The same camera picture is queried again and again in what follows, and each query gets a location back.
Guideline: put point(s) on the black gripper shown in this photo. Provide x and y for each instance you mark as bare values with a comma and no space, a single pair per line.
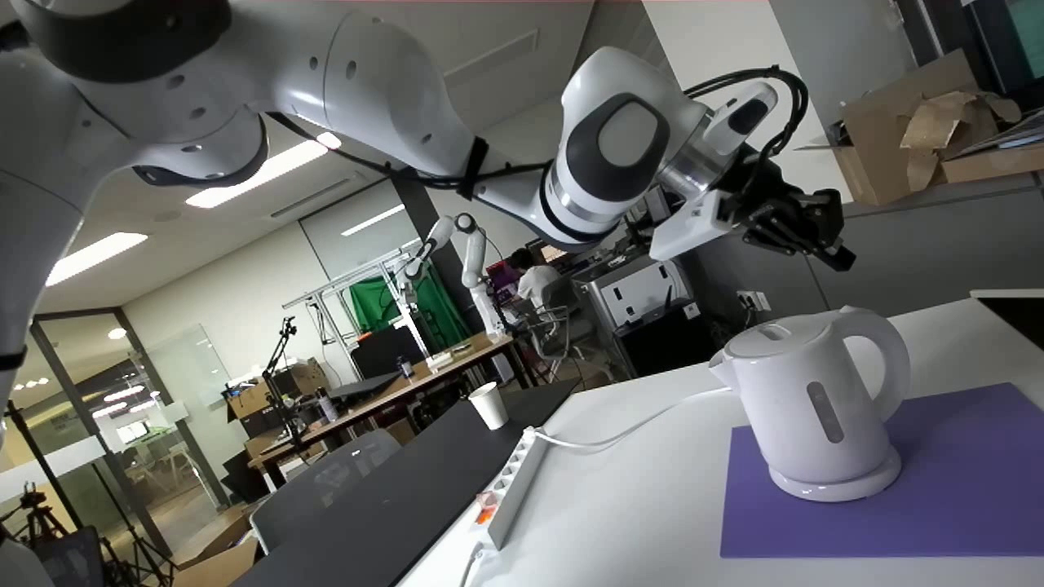
783,205

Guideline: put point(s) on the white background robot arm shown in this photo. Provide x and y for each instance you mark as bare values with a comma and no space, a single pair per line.
475,262

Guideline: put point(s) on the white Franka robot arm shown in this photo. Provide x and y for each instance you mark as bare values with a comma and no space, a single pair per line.
361,87

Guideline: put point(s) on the white electric kettle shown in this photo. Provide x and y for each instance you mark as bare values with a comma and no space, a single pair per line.
809,394

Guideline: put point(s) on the white round kettle base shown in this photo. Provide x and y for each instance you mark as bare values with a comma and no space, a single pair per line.
837,487

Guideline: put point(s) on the white multi-socket power strip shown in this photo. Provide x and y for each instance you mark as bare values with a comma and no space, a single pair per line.
512,490

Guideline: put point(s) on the brown cardboard boxes pile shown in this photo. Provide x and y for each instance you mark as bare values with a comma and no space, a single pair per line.
923,131

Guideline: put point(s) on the white box-shaped machine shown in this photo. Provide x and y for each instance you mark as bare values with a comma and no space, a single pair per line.
639,294

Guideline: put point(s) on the purple rectangular mat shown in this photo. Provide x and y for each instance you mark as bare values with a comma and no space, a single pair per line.
958,477

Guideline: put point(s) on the white paper cup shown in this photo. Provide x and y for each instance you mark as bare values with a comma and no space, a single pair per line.
490,409

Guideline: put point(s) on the green cloth backdrop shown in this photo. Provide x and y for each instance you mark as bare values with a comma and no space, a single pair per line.
377,300

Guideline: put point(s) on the black computer monitor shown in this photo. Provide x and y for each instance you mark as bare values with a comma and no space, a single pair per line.
385,352

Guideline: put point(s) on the long wooden desk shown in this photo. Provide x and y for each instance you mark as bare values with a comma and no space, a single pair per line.
380,398

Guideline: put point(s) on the grey office chair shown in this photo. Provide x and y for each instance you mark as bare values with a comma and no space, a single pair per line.
328,485

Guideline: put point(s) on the long ceiling light panel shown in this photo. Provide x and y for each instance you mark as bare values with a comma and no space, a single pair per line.
255,173
96,259

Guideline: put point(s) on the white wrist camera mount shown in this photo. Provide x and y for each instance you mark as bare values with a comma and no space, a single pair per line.
697,224

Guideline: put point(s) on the black camera tripod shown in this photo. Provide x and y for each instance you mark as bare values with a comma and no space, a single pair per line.
35,531

